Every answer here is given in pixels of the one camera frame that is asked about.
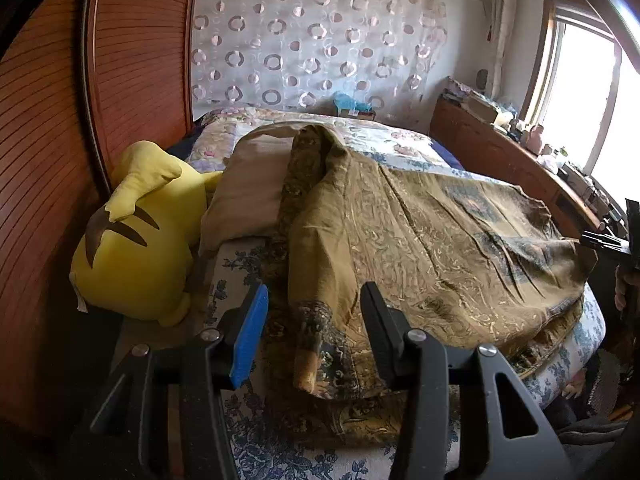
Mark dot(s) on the brown patterned shirt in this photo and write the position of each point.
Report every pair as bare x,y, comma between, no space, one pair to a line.
425,250

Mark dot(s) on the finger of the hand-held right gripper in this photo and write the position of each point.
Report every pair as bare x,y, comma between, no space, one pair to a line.
605,242

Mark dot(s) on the floral quilt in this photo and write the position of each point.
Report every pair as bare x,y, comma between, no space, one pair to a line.
390,142

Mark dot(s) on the pale window curtain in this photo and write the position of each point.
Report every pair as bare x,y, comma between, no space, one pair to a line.
502,35

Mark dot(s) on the white plastic bag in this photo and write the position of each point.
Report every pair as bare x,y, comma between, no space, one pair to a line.
548,161

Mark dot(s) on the pink figurine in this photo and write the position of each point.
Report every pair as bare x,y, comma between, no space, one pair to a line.
537,139

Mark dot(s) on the grey cloth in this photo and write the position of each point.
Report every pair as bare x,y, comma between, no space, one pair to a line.
595,450

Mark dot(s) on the small cardboard box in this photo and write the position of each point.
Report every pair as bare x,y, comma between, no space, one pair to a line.
362,115

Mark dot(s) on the window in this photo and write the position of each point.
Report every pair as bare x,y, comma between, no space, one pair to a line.
580,95

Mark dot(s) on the tan cardboard box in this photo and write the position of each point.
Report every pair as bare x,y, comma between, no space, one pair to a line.
481,107

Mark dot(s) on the circle patterned sheer curtain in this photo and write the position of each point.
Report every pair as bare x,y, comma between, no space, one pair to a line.
310,35

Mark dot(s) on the dark blue blanket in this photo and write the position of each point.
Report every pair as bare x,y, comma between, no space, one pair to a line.
450,156

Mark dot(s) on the wooden window cabinet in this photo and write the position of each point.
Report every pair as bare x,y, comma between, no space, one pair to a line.
490,150

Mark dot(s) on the dark oval wall fixture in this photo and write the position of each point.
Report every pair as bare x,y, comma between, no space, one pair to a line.
482,79

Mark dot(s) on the person's right hand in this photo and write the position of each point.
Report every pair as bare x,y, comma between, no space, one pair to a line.
623,287

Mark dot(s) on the wooden wardrobe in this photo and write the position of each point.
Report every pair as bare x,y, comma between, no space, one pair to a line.
75,110

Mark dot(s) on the blue floral bed sheet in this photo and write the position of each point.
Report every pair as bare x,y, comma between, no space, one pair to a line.
260,430

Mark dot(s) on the yellow plush toy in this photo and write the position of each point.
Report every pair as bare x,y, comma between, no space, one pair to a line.
135,255

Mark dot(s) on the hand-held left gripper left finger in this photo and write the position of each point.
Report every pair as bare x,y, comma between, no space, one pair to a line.
250,340

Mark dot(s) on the beige pillow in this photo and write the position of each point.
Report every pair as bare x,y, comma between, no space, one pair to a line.
250,185

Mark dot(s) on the blue plastic bag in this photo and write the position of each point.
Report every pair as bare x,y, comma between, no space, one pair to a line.
350,102

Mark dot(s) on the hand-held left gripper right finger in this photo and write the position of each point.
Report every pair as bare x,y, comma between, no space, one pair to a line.
380,330

